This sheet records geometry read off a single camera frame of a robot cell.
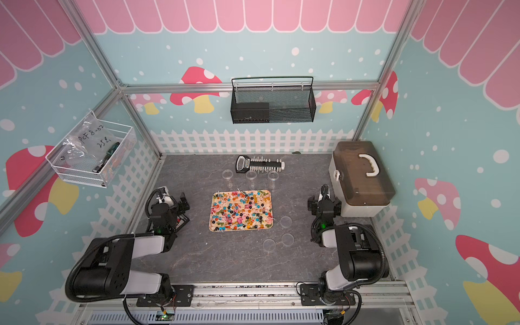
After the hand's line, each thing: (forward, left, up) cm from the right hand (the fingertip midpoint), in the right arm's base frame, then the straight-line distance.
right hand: (325, 196), depth 93 cm
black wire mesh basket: (+36, +15, +28) cm, 48 cm away
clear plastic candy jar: (+10, +34, +4) cm, 36 cm away
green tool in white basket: (-4, +86, +27) cm, 90 cm away
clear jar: (+11, +46, +4) cm, 47 cm away
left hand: (-1, +69, +2) cm, 69 cm away
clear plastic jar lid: (-9, +18, -8) cm, 22 cm away
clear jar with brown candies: (+11, +24, +2) cm, 26 cm away
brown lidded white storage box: (+5, -17, +5) cm, 19 cm away
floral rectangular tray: (-3, +44, -7) cm, 45 cm away
